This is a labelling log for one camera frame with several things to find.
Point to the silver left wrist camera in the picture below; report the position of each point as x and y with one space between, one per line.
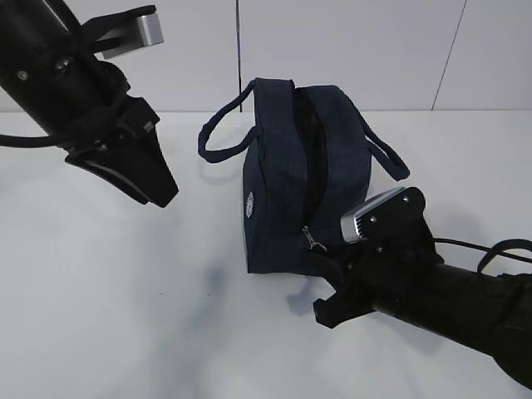
117 34

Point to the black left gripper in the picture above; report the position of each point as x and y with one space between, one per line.
129 156

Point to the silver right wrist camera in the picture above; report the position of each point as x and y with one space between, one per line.
394 217

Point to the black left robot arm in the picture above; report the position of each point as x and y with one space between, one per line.
60 72

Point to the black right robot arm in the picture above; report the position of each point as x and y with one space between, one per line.
489 314

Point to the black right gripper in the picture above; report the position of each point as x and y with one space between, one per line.
341 267

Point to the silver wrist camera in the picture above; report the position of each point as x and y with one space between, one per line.
394 217
117 34

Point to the dark navy fabric lunch bag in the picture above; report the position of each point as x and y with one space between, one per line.
308 160

